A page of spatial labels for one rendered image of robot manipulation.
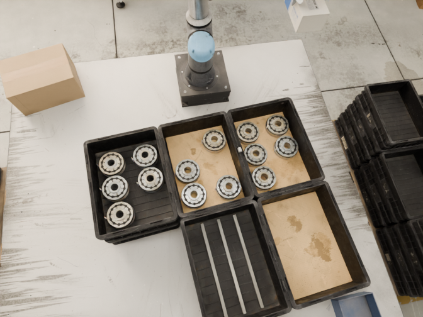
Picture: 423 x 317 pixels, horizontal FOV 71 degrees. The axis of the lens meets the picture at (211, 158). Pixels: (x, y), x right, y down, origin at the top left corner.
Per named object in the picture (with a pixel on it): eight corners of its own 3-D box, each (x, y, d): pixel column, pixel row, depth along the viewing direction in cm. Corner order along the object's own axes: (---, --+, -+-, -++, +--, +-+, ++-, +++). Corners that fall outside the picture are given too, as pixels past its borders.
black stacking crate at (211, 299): (180, 224, 119) (179, 219, 109) (250, 205, 123) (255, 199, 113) (206, 332, 106) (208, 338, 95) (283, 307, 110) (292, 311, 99)
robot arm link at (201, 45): (187, 72, 136) (187, 53, 123) (187, 48, 140) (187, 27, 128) (213, 72, 137) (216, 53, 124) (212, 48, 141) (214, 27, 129)
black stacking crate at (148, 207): (92, 153, 129) (83, 142, 118) (159, 138, 133) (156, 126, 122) (106, 243, 115) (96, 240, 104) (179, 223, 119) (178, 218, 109)
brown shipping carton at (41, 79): (74, 64, 158) (62, 42, 144) (85, 96, 151) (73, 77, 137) (16, 82, 153) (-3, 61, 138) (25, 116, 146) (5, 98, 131)
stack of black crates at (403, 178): (352, 171, 204) (380, 152, 172) (391, 165, 207) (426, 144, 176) (373, 229, 190) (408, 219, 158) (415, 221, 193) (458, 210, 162)
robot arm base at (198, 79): (185, 61, 150) (184, 47, 140) (214, 62, 151) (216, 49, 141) (184, 86, 145) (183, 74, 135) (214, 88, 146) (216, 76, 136)
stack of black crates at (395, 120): (332, 121, 218) (364, 84, 176) (369, 116, 222) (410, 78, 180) (350, 171, 204) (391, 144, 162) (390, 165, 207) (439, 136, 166)
